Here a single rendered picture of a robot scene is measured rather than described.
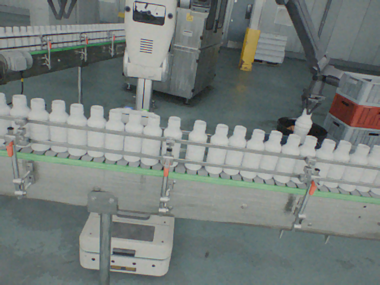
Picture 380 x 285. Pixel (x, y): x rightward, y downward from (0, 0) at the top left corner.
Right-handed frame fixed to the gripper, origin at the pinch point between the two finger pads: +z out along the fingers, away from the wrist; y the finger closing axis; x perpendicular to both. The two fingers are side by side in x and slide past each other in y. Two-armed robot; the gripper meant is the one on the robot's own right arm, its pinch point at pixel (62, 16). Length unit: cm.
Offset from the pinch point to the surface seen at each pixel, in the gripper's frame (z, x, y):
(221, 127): 24, 55, 14
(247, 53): 93, 215, -727
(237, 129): 23, 60, 16
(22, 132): 31.9, -4.6, 21.4
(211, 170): 38, 54, 19
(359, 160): 27, 102, 18
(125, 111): 28.1, 22.2, 2.3
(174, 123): 23.9, 40.1, 16.8
